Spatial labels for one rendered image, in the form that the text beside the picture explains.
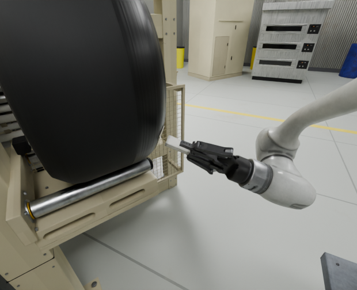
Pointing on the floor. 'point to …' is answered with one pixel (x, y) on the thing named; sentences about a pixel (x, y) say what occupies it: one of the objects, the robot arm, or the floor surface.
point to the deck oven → (288, 39)
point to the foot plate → (93, 285)
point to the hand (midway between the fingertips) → (178, 145)
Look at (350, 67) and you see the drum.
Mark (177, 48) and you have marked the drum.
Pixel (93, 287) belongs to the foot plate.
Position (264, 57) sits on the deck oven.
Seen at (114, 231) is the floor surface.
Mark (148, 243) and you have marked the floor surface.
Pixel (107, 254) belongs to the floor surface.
